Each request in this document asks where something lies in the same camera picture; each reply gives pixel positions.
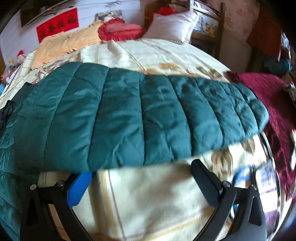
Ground yellow fringed blanket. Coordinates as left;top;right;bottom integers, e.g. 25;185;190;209
31;20;104;70

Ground red cloth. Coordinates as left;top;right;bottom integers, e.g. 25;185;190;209
157;6;179;16

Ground dark red blanket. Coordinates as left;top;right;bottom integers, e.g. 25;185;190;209
225;72;296;197

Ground green quilted jacket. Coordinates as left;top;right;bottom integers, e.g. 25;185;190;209
0;62;270;241

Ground red ruffled cushion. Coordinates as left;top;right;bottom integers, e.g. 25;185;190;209
98;19;146;42

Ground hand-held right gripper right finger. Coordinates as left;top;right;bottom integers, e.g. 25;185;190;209
191;159;266;241

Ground white pillow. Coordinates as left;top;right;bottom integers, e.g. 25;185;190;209
141;10;200;44

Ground red wall banner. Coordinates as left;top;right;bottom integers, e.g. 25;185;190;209
36;8;78;43

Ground cream floral bed sheet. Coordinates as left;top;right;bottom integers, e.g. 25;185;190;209
0;38;281;241

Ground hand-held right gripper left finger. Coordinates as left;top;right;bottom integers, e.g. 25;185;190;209
20;171;94;241

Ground teal cloth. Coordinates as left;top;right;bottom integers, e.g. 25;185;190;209
264;56;293;77

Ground wooden chair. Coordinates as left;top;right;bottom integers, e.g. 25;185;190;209
189;0;226;59

